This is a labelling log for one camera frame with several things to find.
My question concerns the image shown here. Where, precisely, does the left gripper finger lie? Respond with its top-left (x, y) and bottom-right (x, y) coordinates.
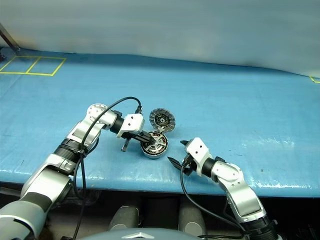
top-left (134, 137), bottom-right (155, 145)
top-left (134, 132), bottom-right (154, 141)

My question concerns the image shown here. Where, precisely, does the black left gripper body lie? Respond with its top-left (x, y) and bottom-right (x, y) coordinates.
top-left (120, 131), bottom-right (142, 153)

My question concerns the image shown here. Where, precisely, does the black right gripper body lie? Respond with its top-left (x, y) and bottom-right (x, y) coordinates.
top-left (180, 153), bottom-right (199, 176)

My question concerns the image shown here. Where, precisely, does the copper wound motor stator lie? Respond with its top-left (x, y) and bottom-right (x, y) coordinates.
top-left (139, 134), bottom-right (169, 160)

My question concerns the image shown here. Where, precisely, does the round motor end cover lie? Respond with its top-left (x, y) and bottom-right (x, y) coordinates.
top-left (149, 107), bottom-right (177, 133)

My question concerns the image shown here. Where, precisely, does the grey rounded robot leg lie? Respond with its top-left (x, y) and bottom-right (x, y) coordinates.
top-left (177, 199), bottom-right (207, 237)
top-left (108, 205), bottom-right (140, 231)

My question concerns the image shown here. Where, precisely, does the blue table cover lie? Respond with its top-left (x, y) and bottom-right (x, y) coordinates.
top-left (0, 46), bottom-right (320, 198)

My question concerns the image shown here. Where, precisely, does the grey robot torso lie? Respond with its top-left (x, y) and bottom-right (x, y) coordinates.
top-left (82, 227), bottom-right (201, 240)

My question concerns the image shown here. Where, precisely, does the slanted metal bar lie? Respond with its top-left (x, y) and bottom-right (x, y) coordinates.
top-left (0, 22), bottom-right (21, 52)

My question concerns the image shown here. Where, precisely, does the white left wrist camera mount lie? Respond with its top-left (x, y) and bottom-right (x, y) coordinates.
top-left (116, 113), bottom-right (146, 139)

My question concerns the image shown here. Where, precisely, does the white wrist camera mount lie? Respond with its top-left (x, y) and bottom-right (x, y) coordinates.
top-left (185, 136), bottom-right (214, 176)
top-left (116, 113), bottom-right (146, 139)

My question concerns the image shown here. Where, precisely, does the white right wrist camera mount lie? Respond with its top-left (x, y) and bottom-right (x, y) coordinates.
top-left (185, 136), bottom-right (214, 176)

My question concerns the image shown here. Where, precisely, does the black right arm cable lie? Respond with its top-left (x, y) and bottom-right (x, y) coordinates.
top-left (179, 164), bottom-right (251, 240)

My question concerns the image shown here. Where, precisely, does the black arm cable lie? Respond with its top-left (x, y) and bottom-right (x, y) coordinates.
top-left (72, 96), bottom-right (144, 240)
top-left (179, 164), bottom-right (251, 240)

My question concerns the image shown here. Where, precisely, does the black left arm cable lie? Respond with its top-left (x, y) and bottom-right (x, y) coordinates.
top-left (72, 96), bottom-right (144, 240)

